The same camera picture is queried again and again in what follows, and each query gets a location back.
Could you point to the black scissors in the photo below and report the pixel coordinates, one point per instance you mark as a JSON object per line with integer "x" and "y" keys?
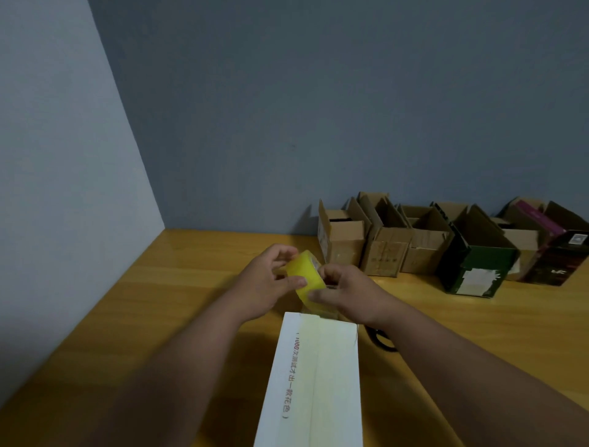
{"x": 377, "y": 341}

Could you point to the green box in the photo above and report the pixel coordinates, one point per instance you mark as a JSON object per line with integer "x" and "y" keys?
{"x": 478, "y": 258}

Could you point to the yellow tape roll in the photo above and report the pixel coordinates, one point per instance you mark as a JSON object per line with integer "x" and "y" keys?
{"x": 308, "y": 271}

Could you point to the person's right hand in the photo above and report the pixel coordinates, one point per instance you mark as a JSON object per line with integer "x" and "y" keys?
{"x": 354, "y": 294}

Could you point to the plain brown carton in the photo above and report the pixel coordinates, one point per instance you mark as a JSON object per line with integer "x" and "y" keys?
{"x": 386, "y": 244}

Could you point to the person's left forearm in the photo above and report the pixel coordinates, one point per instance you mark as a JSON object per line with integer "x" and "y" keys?
{"x": 156, "y": 387}

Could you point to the small brown cardboard box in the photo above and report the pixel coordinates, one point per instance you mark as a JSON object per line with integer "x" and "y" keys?
{"x": 522, "y": 244}

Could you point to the person's right forearm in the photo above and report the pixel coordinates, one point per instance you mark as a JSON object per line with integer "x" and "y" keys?
{"x": 488, "y": 382}

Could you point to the brown carton with label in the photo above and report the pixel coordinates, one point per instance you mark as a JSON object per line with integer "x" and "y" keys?
{"x": 428, "y": 244}

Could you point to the person's left hand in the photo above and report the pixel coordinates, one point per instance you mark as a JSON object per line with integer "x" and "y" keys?
{"x": 260, "y": 290}

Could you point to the black box white label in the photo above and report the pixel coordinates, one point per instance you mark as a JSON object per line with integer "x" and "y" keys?
{"x": 317, "y": 387}

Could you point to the pink and black carton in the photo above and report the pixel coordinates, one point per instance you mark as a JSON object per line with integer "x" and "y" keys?
{"x": 557, "y": 244}

